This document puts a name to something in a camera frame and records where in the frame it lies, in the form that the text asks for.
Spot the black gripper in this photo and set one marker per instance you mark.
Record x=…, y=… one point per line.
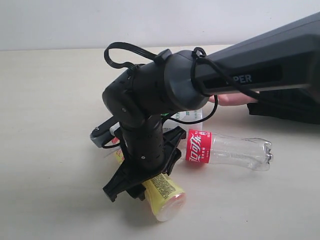
x=146, y=155

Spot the yellow juice bottle red cap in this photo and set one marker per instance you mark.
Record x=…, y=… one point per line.
x=164, y=197

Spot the clear cola bottle red label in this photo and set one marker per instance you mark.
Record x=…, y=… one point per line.
x=205, y=147

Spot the green label clear bottle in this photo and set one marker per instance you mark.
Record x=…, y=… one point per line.
x=184, y=116

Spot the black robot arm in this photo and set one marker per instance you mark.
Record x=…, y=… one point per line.
x=280, y=69

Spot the black sleeved forearm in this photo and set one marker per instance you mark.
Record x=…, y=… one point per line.
x=290, y=104

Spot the person's open hand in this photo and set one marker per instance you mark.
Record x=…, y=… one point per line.
x=235, y=99

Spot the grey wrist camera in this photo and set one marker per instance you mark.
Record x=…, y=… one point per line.
x=102, y=137

